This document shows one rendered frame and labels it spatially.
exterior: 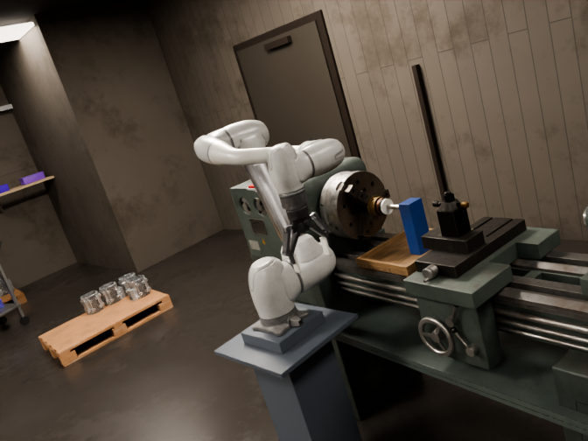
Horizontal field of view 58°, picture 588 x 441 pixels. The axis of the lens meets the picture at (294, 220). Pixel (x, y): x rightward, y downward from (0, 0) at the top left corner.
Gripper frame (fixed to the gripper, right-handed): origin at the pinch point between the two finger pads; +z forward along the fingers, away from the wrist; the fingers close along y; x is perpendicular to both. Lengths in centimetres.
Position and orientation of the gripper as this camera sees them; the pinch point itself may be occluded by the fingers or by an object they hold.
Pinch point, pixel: (312, 261)
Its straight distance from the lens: 183.7
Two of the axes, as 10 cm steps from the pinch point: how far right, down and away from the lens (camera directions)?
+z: 2.8, 9.2, 2.6
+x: 5.7, 0.6, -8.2
